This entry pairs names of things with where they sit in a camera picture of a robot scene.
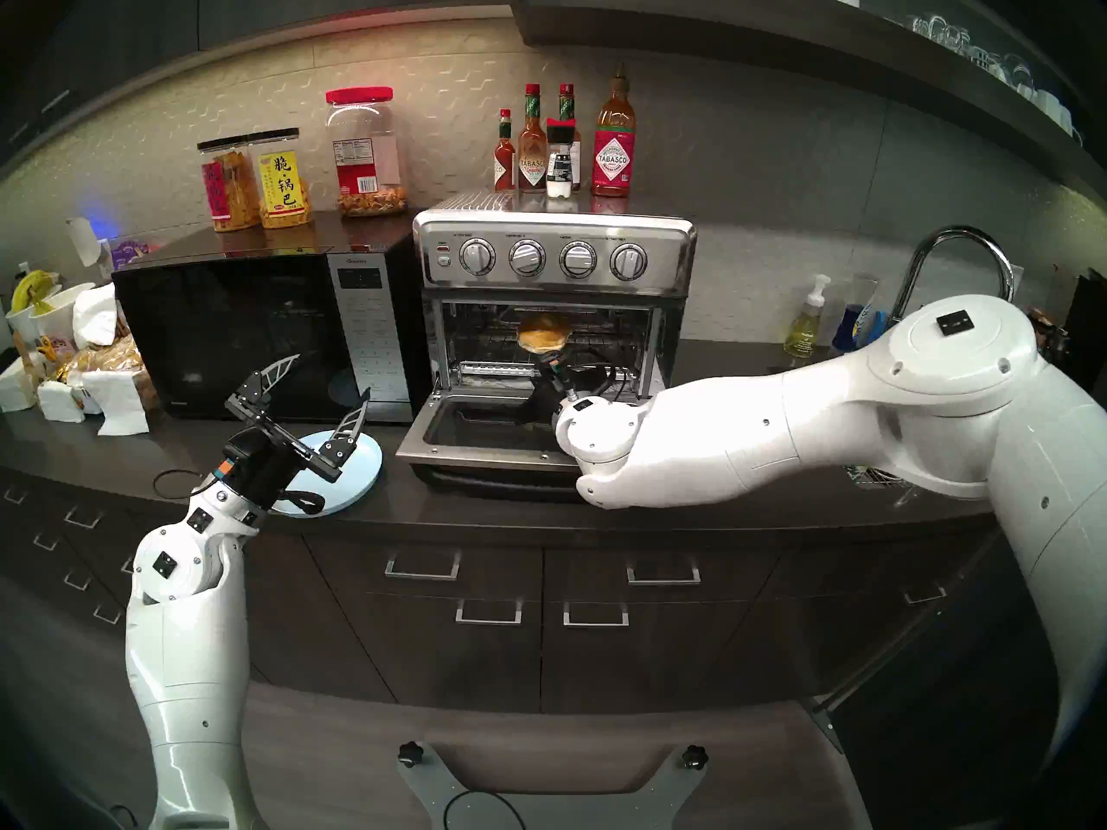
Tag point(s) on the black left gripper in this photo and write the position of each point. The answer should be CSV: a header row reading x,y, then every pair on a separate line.
x,y
264,465

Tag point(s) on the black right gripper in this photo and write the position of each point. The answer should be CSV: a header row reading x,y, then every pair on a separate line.
x,y
553,396

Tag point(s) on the golden bagel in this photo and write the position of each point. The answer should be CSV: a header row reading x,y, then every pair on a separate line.
x,y
543,331

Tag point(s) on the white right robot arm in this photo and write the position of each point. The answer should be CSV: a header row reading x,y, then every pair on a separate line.
x,y
865,422

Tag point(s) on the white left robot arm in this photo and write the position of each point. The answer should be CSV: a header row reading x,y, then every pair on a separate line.
x,y
186,664

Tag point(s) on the black microwave oven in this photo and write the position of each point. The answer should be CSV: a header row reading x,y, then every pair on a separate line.
x,y
233,344

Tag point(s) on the oven function knob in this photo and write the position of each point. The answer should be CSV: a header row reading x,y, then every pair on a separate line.
x,y
578,258

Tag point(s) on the oven temperature knob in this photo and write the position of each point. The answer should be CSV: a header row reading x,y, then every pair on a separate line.
x,y
527,257

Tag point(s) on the oven toast timer knob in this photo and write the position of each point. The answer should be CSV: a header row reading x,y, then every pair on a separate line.
x,y
629,261

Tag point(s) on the stainless steel toaster oven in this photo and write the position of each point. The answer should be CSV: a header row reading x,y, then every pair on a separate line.
x,y
553,228

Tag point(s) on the light blue plate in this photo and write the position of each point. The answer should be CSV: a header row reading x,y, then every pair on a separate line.
x,y
363,465

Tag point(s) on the black cap salt shaker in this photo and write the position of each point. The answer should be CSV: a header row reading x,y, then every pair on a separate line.
x,y
559,171

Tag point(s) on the large crumpled white paper towel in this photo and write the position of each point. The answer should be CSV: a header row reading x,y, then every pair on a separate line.
x,y
121,405

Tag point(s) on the green neck hot sauce bottle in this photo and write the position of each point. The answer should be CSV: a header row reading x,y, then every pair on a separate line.
x,y
532,167
566,102

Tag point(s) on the small red hot sauce bottle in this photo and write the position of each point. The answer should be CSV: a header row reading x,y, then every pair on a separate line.
x,y
504,167

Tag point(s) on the clear bag of bread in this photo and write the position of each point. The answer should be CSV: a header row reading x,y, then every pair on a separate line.
x,y
112,357

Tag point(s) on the large Tabasco sauce bottle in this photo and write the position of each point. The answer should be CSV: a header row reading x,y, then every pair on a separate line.
x,y
613,158

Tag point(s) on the yellow label snack jar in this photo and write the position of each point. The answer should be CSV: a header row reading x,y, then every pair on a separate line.
x,y
281,184

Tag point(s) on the red label snack jar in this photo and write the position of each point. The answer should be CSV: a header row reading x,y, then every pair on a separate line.
x,y
227,193

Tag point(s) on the purple snack packet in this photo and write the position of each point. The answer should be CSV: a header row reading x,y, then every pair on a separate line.
x,y
134,253

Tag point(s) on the white paper napkin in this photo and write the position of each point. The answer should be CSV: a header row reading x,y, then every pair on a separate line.
x,y
95,314

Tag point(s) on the red lid plastic snack jar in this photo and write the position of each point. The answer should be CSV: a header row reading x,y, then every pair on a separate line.
x,y
367,158

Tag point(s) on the small crumpled white paper towel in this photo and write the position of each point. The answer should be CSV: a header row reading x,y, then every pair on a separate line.
x,y
60,402

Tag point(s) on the yellow hand soap dispenser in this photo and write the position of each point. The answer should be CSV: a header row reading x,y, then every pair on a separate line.
x,y
804,331

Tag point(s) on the white paper cup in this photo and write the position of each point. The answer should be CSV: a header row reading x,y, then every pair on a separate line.
x,y
19,327
56,314

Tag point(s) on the blue dish soap bottle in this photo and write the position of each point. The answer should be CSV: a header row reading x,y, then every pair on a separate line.
x,y
852,327

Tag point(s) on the dark lower cabinet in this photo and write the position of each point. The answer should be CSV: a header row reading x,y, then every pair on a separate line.
x,y
467,664

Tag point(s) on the dark cabinet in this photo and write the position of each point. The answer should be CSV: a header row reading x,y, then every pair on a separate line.
x,y
303,3
467,664

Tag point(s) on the yellow bananas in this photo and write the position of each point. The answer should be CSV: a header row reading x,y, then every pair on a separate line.
x,y
30,288

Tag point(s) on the black star knob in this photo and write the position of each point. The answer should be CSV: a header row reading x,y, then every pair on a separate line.
x,y
410,754
694,757

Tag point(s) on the chrome gooseneck faucet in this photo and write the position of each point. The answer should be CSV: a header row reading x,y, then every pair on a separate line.
x,y
925,253

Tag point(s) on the dark upper cabinet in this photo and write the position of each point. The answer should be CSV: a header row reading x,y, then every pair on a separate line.
x,y
303,3

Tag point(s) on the glass french press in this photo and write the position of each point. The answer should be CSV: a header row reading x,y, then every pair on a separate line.
x,y
1048,327

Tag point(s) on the clear drinking glass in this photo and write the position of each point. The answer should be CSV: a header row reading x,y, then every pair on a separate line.
x,y
1018,67
986,57
927,27
956,37

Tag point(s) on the black coffee machine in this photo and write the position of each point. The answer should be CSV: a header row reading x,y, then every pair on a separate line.
x,y
1091,318

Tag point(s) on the white mug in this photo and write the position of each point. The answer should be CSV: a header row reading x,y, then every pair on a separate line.
x,y
1068,119
1048,102

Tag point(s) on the dark wall shelf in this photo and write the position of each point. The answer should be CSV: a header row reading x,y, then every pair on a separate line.
x,y
735,28

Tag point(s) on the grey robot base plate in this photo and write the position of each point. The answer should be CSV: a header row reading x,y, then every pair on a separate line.
x,y
432,789

